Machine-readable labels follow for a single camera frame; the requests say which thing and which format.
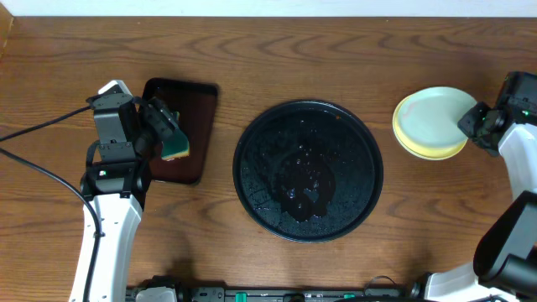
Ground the green yellow sponge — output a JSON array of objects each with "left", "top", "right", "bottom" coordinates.
[{"left": 161, "top": 128, "right": 190, "bottom": 161}]

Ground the mint plate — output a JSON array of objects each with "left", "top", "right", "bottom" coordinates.
[{"left": 394, "top": 86, "right": 477, "bottom": 148}]

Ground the yellow plastic plate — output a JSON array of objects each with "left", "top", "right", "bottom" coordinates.
[{"left": 392, "top": 95, "right": 467, "bottom": 161}]

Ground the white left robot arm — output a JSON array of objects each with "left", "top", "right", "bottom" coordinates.
[{"left": 70, "top": 93, "right": 179, "bottom": 301}]

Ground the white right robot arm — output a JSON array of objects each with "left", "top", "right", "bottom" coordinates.
[{"left": 410, "top": 71, "right": 536, "bottom": 301}]

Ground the rectangular dark brown tray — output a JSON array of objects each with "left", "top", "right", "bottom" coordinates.
[{"left": 143, "top": 78, "right": 218, "bottom": 185}]

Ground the round black tray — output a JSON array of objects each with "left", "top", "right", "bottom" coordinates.
[{"left": 232, "top": 100, "right": 383, "bottom": 243}]

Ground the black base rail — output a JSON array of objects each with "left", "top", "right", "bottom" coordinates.
[{"left": 125, "top": 274, "right": 420, "bottom": 302}]

